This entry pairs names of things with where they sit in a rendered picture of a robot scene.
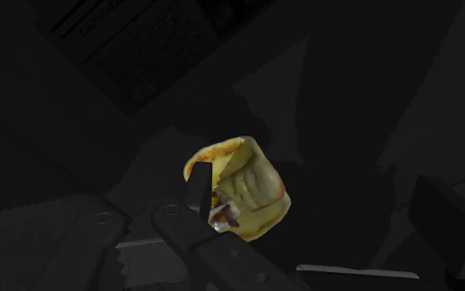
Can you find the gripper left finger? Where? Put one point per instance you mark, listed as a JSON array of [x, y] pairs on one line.
[[200, 246]]

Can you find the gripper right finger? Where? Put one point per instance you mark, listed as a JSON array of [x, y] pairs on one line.
[[441, 217]]

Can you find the dark flat printed box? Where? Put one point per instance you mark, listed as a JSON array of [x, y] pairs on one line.
[[143, 48]]

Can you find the yellow mottled jug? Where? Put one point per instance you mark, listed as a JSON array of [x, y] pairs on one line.
[[256, 189]]

